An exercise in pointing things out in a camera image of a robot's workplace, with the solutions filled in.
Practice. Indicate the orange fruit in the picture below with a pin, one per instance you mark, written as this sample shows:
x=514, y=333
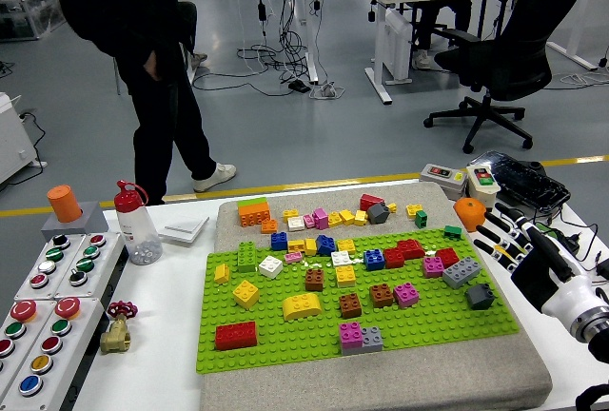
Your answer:
x=468, y=213

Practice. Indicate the green studded baseplate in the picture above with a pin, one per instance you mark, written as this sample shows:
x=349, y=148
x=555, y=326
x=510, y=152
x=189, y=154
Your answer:
x=285, y=335

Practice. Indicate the narrow yellow brick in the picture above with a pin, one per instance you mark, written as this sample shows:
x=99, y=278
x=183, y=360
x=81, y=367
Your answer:
x=310, y=246

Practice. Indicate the grey box two green buttons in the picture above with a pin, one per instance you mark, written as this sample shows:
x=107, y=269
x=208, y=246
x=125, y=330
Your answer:
x=105, y=259

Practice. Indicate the clear bottle red cap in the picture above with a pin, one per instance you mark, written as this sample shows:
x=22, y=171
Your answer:
x=136, y=225

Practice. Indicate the tiny yellow brick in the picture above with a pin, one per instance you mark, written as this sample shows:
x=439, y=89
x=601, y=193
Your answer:
x=391, y=208

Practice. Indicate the flat pink brick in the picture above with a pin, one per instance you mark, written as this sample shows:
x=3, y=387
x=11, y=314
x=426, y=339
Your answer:
x=293, y=257

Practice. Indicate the white power strip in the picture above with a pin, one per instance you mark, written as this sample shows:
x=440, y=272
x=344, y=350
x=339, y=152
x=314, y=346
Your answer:
x=326, y=91

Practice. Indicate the yellow curved brick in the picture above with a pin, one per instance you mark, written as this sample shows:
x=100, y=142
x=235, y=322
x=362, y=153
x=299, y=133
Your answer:
x=300, y=306

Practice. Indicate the clear storage case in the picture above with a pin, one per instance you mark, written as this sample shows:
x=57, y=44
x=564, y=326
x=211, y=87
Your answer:
x=24, y=16

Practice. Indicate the brown square brick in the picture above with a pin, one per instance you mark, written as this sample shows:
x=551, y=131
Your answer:
x=381, y=295
x=350, y=305
x=314, y=280

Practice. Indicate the lime green tall brick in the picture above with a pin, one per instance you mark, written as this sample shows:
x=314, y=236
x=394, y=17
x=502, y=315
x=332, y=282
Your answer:
x=247, y=257

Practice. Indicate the yellow square brick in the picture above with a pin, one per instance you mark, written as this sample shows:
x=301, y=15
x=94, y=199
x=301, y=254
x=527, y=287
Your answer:
x=334, y=219
x=346, y=246
x=360, y=217
x=413, y=210
x=246, y=294
x=346, y=217
x=290, y=215
x=345, y=276

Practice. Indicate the black handheld device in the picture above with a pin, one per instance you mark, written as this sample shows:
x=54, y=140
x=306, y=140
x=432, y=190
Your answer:
x=521, y=180

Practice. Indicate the brass valve red handwheel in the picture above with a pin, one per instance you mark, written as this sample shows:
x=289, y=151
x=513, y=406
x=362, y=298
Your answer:
x=116, y=335

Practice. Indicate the grey two-button switch box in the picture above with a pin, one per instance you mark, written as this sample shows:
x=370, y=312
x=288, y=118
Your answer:
x=442, y=178

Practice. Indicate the grey square block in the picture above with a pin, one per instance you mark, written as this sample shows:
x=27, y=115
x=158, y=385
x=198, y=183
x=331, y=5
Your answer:
x=91, y=221

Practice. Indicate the dark green brick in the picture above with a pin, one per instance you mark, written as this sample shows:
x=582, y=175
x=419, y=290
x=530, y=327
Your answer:
x=452, y=232
x=421, y=219

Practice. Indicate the small pink brick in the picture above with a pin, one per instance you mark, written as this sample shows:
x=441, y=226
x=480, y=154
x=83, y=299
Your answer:
x=308, y=221

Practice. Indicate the seated person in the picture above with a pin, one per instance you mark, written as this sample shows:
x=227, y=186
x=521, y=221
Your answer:
x=440, y=21
x=189, y=16

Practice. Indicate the white cabinet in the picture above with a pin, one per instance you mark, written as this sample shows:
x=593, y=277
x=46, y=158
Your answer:
x=14, y=144

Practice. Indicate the white red-green button box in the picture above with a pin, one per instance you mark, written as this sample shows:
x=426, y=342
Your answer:
x=481, y=186

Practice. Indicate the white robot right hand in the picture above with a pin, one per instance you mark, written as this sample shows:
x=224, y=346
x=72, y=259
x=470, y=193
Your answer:
x=566, y=297

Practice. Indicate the pink square brick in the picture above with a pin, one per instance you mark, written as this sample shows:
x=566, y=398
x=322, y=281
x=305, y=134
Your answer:
x=350, y=335
x=433, y=267
x=406, y=294

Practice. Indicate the grey emergency-stop button box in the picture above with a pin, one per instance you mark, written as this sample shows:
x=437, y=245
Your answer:
x=27, y=335

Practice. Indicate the tall pink brick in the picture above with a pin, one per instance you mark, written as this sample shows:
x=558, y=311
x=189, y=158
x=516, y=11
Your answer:
x=320, y=218

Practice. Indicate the flat yellow brick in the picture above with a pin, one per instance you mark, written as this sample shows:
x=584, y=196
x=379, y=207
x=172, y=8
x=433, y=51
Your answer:
x=296, y=245

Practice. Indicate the white square brick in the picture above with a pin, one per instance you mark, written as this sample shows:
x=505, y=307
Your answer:
x=270, y=267
x=340, y=258
x=295, y=223

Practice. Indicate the orange cylinder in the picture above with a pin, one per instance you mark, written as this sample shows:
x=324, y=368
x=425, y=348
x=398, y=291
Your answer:
x=64, y=203

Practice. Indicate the black power adapter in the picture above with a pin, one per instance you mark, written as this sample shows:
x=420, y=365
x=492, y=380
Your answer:
x=571, y=241

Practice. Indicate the grey-brown mat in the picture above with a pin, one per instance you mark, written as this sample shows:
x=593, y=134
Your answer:
x=380, y=382

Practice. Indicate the grey long brick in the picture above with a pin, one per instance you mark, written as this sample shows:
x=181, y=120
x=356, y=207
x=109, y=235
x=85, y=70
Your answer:
x=372, y=338
x=461, y=272

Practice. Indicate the white computer tower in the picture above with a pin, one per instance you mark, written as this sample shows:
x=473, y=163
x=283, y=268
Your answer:
x=397, y=49

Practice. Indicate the grey box with blue button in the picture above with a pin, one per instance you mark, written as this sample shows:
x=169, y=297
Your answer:
x=58, y=377

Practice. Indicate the grey box with white button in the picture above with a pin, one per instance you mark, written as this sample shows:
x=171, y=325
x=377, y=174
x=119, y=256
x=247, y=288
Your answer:
x=36, y=287

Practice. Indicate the dark grey sloped brick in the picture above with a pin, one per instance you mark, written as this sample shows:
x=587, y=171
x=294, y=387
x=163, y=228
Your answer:
x=479, y=297
x=378, y=212

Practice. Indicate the small orange brick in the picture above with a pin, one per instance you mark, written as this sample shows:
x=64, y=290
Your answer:
x=269, y=226

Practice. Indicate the blue square brick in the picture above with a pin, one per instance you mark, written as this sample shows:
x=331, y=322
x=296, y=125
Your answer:
x=374, y=260
x=326, y=244
x=279, y=241

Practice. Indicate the orange brick with green top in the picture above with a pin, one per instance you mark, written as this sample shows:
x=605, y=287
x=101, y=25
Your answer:
x=253, y=213

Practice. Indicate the white wall switch plate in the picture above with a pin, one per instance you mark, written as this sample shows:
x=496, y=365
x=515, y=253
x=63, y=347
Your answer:
x=183, y=228

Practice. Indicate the black office chair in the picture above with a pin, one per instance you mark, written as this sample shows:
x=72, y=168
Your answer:
x=523, y=40

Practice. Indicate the small yellow sloped brick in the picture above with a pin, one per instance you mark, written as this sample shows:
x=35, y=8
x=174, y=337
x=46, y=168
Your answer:
x=221, y=273

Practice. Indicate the red square brick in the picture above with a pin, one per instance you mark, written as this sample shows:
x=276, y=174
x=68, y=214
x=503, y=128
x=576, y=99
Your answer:
x=393, y=258
x=447, y=258

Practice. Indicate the black plug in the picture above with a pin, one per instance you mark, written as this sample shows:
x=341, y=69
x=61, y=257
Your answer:
x=603, y=268

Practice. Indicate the black floor adapter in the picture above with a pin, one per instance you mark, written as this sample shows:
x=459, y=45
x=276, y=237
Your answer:
x=299, y=86

